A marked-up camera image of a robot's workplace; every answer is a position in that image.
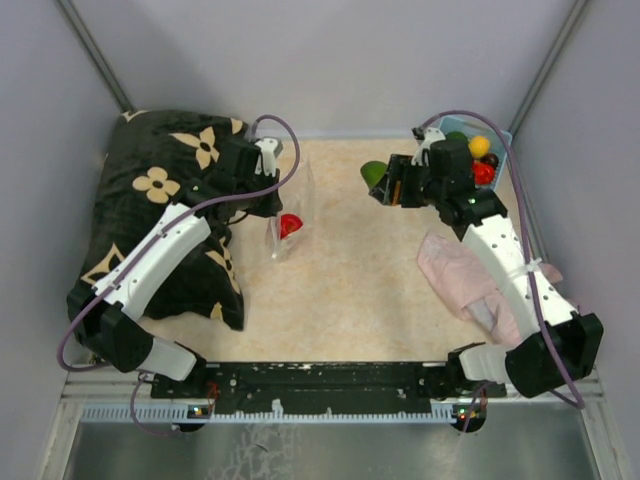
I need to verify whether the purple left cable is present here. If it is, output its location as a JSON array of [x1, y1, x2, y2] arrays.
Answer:
[[55, 114, 302, 441]]

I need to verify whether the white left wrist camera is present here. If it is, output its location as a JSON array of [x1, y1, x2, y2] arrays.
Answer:
[[254, 137, 283, 178]]

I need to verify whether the yellow toy lemon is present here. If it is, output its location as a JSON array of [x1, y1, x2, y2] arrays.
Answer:
[[468, 135, 491, 159]]

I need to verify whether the small dark toy fruit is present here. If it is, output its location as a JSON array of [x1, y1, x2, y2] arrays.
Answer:
[[480, 153, 499, 170]]

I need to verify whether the blue plastic basket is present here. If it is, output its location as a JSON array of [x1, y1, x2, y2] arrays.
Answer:
[[435, 115, 508, 190]]

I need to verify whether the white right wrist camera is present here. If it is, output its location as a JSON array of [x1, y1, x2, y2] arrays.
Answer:
[[411, 127, 446, 166]]

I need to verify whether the green orange toy mango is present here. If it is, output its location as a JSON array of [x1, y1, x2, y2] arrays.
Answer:
[[360, 161, 387, 189]]

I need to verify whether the green toy fruit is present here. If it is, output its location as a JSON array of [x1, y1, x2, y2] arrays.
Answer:
[[445, 131, 468, 143]]

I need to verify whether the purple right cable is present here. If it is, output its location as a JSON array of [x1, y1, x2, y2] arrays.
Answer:
[[413, 109, 586, 435]]

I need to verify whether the purple cable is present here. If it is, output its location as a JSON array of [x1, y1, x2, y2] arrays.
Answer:
[[413, 109, 586, 435], [55, 114, 302, 441]]

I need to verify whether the red toy apple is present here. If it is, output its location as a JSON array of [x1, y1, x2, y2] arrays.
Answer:
[[279, 213, 304, 239]]

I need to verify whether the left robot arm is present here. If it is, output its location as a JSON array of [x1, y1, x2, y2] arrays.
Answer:
[[65, 137, 288, 397]]

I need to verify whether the black floral pillow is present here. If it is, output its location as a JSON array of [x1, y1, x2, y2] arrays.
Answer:
[[75, 110, 248, 331]]

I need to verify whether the red toy pepper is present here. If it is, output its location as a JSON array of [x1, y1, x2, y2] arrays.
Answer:
[[473, 161, 496, 185]]

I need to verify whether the pink cloth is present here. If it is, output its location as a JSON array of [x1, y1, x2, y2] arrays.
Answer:
[[417, 229, 581, 346]]

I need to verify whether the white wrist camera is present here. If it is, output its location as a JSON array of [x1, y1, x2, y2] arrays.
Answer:
[[254, 137, 283, 178], [411, 127, 446, 166]]

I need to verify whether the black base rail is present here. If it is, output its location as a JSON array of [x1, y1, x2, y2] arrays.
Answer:
[[151, 362, 480, 415]]

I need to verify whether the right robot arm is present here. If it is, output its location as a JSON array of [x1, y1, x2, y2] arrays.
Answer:
[[369, 139, 604, 398]]

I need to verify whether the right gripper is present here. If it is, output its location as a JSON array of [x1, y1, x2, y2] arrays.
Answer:
[[371, 154, 445, 208]]

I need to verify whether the clear dotted zip bag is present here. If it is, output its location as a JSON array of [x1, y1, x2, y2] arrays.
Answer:
[[265, 157, 315, 261]]

